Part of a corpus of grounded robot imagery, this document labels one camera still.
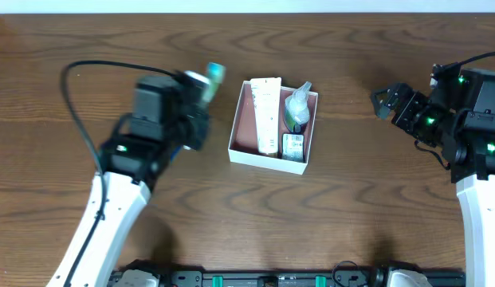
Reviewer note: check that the green soap box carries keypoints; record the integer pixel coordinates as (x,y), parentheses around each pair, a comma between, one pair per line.
(293,147)

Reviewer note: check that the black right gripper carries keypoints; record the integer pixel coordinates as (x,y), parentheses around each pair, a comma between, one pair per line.
(401,103)

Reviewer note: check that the white cardboard box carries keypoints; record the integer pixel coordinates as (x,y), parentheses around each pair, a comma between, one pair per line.
(242,147)

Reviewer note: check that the clear pump bottle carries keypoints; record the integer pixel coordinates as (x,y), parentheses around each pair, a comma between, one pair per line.
(296,109)

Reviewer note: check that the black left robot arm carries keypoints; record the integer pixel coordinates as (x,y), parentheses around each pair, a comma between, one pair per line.
(168,113)

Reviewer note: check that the white cream tube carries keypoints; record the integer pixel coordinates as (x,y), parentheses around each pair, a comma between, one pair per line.
(266,102)

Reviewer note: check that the green white toothbrush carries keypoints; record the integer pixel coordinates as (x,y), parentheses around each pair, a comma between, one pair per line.
(215,74)

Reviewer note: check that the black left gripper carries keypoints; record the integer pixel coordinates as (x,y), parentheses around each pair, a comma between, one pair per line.
(198,130)

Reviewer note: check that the blue disposable razor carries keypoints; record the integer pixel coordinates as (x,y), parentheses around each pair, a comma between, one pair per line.
(175,152)

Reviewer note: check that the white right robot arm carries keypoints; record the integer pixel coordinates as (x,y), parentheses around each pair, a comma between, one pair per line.
(459,118)

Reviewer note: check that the black mounting rail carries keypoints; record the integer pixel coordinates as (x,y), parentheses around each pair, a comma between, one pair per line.
(346,273)

